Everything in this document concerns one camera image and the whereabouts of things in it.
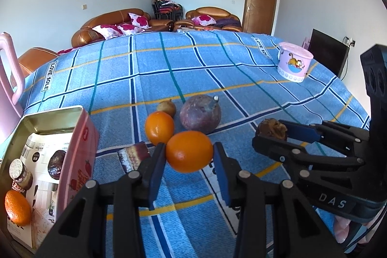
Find brown leather armchair right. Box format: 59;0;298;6
173;7;243;32

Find brown leather chair left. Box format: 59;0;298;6
18;47;58;77

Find pink metal tin box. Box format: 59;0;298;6
1;105;99;253

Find pink flower pillow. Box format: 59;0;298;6
129;12;149;29

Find brown leather sofa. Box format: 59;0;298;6
71;8;174;48

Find orange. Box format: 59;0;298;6
5;190;31;227
145;111;174;145
166;130;213;174

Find pink Garfield cup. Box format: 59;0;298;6
277;42;313;83

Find large purple round fruit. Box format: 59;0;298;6
180;94;222;134

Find small tan fruit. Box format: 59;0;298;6
157;100;177;118

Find brown wooden door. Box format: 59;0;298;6
243;0;277;35

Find small jar on side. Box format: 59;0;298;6
117;141;150;174

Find blue plaid tablecloth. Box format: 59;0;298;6
20;31;370;257

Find orange front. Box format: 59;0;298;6
166;130;213;174

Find white-lidded dark jar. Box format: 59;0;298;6
8;158;33;191

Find brown wrinkled fruit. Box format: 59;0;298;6
255;118;287;141

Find right hand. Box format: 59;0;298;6
333;215;354;244

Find black television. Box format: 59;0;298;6
308;29;349;77

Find stacked dark chairs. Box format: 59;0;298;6
152;0;184;22

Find pink electric kettle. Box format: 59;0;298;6
1;32;25;143

